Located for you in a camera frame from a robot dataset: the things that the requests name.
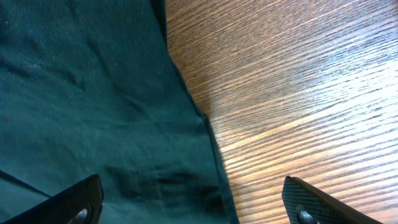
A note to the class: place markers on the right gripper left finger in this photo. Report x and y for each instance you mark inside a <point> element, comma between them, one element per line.
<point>81,203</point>

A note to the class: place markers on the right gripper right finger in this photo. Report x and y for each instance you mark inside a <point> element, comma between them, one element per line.
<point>305,203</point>

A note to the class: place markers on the black shorts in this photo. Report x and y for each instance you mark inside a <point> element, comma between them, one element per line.
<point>89,87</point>

